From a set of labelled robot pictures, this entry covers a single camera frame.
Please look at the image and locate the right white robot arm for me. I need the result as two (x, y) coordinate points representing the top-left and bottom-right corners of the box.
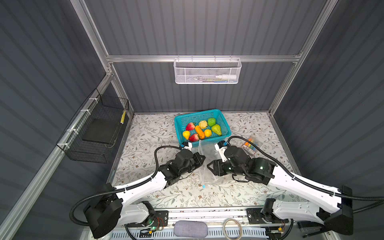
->
(208, 141), (354, 236)

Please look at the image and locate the grey fabric pouch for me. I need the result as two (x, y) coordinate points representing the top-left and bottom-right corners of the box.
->
(174, 221), (208, 238)

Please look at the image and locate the green pear toy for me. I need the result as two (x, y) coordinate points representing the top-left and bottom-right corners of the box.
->
(211, 124), (222, 136)

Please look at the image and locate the clear box of markers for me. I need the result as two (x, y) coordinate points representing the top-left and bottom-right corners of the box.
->
(242, 136), (263, 157)

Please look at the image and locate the black pad in basket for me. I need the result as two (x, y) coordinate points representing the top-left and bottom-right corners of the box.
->
(82, 119), (121, 144)

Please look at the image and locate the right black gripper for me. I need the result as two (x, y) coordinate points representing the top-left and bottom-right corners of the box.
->
(204, 157), (244, 177)

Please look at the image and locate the teal plastic basket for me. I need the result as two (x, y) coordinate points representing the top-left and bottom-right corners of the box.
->
(175, 109), (232, 148)

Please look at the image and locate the left black corrugated cable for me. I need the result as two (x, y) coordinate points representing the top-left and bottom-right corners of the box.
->
(69, 145), (184, 227)

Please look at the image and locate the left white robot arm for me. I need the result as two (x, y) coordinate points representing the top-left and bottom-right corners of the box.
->
(83, 148), (206, 239)

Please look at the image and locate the beige cable ring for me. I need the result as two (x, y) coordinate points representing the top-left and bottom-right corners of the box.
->
(221, 218), (243, 240)

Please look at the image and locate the green lime toy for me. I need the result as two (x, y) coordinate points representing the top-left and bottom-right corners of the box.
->
(207, 118), (217, 127)

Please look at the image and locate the white wire mesh basket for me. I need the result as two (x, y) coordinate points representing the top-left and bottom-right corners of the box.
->
(173, 58), (242, 85)

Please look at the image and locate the clear zip top bag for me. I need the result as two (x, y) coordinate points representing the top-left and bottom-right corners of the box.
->
(198, 141), (229, 189)

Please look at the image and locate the black wire basket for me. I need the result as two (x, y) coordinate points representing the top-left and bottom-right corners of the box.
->
(57, 91), (130, 164)

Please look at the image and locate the orange carrot toy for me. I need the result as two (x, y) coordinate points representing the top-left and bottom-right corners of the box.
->
(195, 125), (206, 140)

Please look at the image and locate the yellow lemon toy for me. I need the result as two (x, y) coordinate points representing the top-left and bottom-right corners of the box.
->
(204, 129), (212, 138)

